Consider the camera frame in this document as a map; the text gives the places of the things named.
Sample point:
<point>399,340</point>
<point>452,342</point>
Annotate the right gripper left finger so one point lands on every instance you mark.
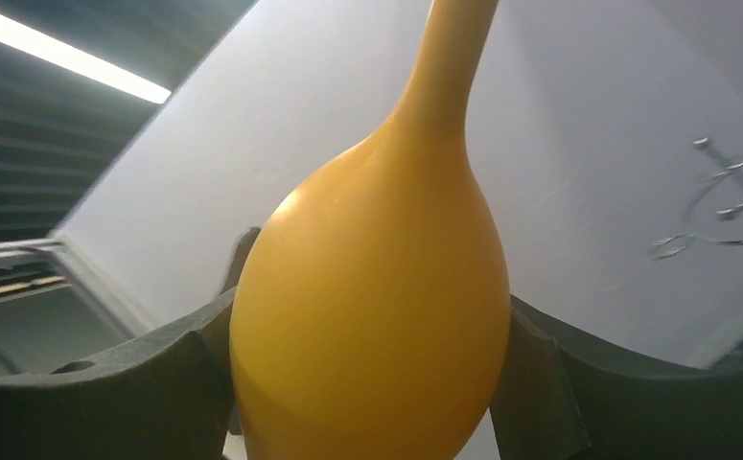
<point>167,394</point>

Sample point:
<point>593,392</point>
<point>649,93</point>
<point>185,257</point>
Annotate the ceiling strip light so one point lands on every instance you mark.
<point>39,45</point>

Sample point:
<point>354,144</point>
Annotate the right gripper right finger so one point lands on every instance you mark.
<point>567,394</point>

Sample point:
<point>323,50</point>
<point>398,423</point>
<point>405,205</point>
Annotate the orange wine glass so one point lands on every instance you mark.
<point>372,316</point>

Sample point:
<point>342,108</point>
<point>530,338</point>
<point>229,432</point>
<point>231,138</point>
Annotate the silver round glass rack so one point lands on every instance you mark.
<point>719,200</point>

